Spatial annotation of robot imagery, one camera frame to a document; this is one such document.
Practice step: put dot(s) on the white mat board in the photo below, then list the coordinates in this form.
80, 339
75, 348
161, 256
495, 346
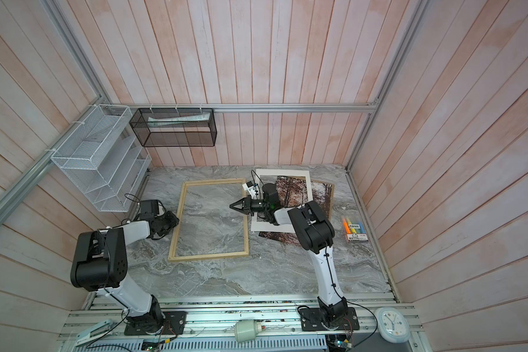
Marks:
261, 226

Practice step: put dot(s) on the clear glass pane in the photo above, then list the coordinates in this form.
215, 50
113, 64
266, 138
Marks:
209, 225

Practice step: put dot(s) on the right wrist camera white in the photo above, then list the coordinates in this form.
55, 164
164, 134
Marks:
252, 189

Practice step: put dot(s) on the wooden backing board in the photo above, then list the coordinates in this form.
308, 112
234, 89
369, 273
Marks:
323, 193

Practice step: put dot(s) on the white wire mesh shelf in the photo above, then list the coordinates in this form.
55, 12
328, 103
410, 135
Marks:
106, 167

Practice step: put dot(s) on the autumn forest photo print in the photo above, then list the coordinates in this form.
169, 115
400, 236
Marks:
292, 192

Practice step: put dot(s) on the coloured marker pack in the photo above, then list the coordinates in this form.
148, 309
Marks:
354, 231

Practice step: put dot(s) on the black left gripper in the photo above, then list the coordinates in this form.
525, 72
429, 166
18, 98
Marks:
174, 221

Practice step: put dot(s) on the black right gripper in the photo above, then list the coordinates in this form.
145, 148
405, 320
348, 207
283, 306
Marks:
248, 206

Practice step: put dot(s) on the white wall clock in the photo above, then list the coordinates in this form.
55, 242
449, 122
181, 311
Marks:
392, 325

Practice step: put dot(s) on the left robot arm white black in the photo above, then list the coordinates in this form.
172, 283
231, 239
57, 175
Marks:
100, 261

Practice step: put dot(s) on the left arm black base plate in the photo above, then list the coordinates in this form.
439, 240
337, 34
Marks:
166, 322

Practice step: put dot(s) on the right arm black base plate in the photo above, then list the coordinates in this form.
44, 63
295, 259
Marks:
314, 319

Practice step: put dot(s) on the white cylindrical device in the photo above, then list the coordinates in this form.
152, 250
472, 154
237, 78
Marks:
245, 331

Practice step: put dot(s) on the paper in black basket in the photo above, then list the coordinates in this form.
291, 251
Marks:
192, 121

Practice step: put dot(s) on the black wire mesh basket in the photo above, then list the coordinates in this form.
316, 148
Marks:
173, 137

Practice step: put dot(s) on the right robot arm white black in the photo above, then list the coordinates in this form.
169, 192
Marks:
316, 235

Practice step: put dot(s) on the light wooden picture frame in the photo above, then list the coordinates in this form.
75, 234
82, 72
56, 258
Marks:
172, 257

